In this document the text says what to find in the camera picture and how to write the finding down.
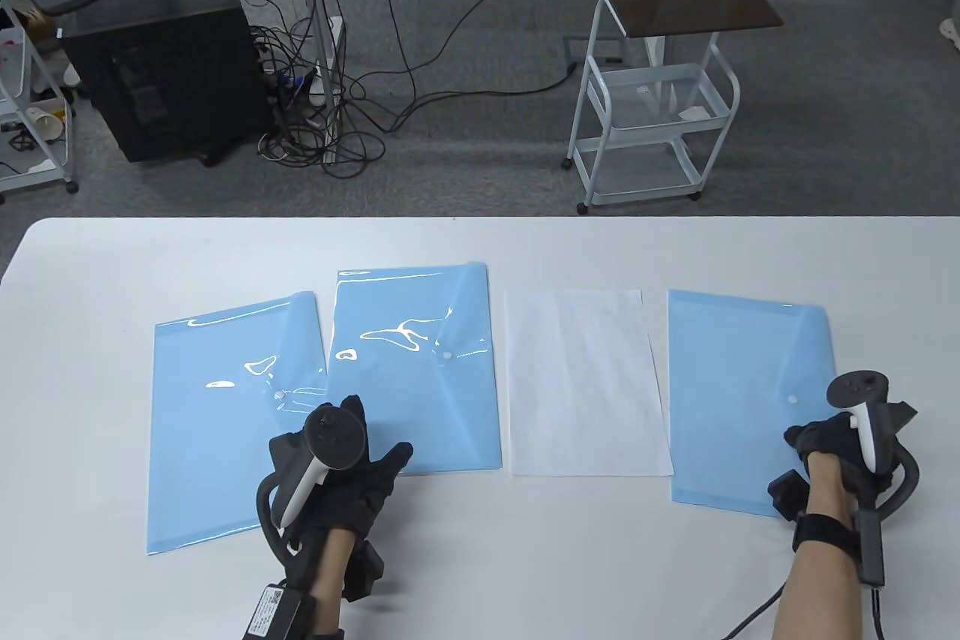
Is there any person's left hand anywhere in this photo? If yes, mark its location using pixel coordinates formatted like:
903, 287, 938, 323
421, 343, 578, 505
268, 394, 415, 558

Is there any person's right hand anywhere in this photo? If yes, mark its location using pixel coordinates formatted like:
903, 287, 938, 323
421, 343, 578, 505
784, 415, 901, 496

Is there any grey and white controller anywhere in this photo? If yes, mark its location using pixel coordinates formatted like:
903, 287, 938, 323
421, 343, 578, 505
826, 370, 891, 473
279, 404, 365, 530

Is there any wrinkled blue plastic snap folder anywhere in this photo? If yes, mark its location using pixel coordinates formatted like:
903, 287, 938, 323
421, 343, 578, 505
145, 290, 331, 557

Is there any white paper sheet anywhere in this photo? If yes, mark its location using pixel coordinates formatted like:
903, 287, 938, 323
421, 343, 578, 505
502, 287, 674, 478

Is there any person's right forearm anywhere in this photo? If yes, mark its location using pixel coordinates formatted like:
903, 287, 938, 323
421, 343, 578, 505
772, 454, 863, 640

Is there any person's left forearm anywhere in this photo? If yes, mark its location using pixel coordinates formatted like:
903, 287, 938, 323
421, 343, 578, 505
311, 527, 353, 633

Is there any black glove electronics box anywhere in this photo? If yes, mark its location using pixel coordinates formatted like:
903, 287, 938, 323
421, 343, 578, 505
241, 580, 316, 640
857, 511, 887, 587

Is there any grey floor socket plate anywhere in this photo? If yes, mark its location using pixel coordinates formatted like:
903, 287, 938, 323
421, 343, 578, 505
562, 32, 631, 68

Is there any silver desk leg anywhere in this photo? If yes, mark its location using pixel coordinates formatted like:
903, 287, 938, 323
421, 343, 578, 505
300, 0, 347, 164

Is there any black computer tower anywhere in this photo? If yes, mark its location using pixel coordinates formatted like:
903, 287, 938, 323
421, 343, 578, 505
58, 0, 275, 167

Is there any paper cup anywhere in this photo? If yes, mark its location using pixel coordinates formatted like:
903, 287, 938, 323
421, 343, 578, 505
26, 106, 65, 143

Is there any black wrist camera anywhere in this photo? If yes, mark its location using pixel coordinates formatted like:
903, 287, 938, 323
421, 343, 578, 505
346, 542, 385, 602
768, 470, 812, 521

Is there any black glove cable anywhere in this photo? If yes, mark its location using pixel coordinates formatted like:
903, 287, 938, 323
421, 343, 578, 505
724, 584, 785, 640

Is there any tangle of black cables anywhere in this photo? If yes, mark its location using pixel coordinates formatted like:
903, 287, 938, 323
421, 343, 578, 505
238, 17, 387, 179

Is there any white wire cart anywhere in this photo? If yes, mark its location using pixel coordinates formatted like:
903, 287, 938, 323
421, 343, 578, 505
0, 4, 80, 204

